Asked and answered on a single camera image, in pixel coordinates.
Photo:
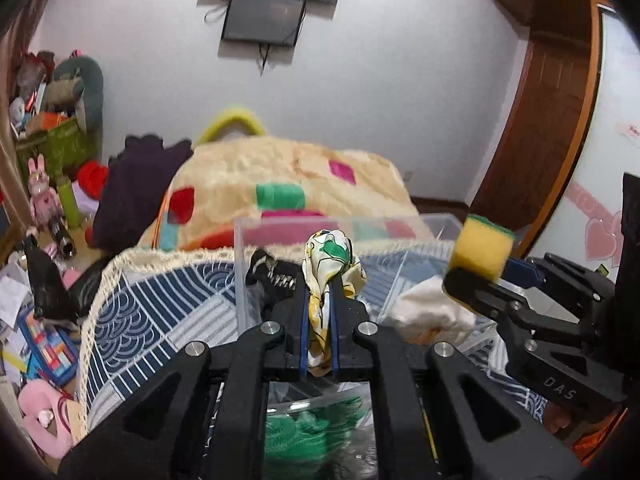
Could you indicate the yellow patterned scarf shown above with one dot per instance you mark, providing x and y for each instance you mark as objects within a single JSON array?
[{"x": 330, "y": 255}]

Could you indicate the pink plush toy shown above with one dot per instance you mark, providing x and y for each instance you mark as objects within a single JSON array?
[{"x": 42, "y": 410}]

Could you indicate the yellow fleece patchwork blanket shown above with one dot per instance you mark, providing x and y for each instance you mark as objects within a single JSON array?
[{"x": 240, "y": 170}]

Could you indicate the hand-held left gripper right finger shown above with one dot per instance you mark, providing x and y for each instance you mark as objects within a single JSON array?
[{"x": 334, "y": 340}]

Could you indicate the pile of white papers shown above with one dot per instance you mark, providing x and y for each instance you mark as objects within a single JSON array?
[{"x": 12, "y": 295}]

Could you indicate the brown wooden door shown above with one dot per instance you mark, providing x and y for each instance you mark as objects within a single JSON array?
[{"x": 545, "y": 135}]

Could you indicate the dark purple garment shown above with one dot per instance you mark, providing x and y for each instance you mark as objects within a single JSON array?
[{"x": 135, "y": 185}]

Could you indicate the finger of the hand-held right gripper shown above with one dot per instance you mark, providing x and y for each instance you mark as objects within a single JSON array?
[
  {"x": 480, "y": 295},
  {"x": 520, "y": 267}
]

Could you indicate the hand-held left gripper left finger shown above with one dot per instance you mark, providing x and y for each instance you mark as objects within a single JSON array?
[{"x": 303, "y": 340}]

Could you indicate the yellow green sponge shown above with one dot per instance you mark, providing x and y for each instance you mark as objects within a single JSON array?
[{"x": 482, "y": 247}]

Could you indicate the black cylinder flashlight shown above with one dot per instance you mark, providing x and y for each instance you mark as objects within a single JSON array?
[{"x": 61, "y": 235}]

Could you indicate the white cloth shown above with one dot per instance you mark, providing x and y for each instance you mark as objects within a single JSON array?
[{"x": 425, "y": 310}]

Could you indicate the green storage box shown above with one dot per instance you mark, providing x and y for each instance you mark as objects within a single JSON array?
[{"x": 60, "y": 147}]

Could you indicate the red cloth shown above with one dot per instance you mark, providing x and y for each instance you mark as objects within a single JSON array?
[{"x": 92, "y": 180}]

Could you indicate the colourful picture book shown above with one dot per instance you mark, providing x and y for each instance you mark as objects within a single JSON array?
[{"x": 50, "y": 350}]

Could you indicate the black wall monitor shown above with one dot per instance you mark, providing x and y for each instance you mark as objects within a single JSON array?
[{"x": 262, "y": 17}]

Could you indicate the black bag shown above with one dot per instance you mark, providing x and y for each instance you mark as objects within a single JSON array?
[{"x": 47, "y": 290}]

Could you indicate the grey plush toy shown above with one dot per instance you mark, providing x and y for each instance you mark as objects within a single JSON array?
[{"x": 87, "y": 80}]

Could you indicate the blue patterned fringed blanket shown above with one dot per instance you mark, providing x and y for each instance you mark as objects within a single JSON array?
[{"x": 165, "y": 305}]

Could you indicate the clear plastic box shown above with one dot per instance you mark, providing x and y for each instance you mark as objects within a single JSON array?
[{"x": 280, "y": 230}]

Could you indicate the green bottle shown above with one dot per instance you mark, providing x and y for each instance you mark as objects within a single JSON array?
[{"x": 70, "y": 202}]

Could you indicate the white wardrobe door pink hearts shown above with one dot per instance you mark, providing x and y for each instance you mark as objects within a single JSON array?
[{"x": 610, "y": 125}]

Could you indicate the green knitted cloth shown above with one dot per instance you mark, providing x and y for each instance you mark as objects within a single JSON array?
[{"x": 300, "y": 435}]

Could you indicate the black printed sock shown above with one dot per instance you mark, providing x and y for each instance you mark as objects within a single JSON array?
[{"x": 270, "y": 271}]

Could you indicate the pink rabbit toy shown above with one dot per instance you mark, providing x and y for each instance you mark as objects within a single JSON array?
[{"x": 44, "y": 200}]

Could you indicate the orange cloth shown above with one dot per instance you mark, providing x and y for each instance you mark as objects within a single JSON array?
[{"x": 595, "y": 441}]

